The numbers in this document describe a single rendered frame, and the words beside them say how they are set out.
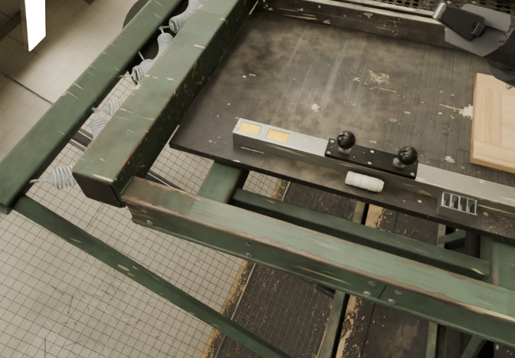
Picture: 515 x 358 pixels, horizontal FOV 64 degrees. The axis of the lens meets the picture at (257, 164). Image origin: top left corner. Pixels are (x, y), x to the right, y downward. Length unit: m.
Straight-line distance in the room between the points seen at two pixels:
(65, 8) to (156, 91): 5.75
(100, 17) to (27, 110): 1.78
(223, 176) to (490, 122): 0.66
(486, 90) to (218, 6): 0.76
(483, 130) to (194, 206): 0.71
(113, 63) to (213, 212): 0.94
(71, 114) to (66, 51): 4.85
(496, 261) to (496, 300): 0.16
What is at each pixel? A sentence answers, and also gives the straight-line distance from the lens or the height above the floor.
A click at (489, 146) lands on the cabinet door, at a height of 1.21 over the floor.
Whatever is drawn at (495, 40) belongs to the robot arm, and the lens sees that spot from 0.61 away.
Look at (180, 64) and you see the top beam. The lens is 1.07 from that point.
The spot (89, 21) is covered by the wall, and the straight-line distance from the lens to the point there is 6.65.
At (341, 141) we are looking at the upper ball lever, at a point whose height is 1.56.
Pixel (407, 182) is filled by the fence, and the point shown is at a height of 1.36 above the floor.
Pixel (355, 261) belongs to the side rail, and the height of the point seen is 1.44.
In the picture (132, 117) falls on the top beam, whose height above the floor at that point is 1.92.
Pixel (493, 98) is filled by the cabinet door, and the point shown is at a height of 1.21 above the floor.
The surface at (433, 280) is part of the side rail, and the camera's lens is 0.82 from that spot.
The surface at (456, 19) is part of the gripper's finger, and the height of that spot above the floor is 1.62.
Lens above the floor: 1.84
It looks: 13 degrees down
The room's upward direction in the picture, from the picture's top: 57 degrees counter-clockwise
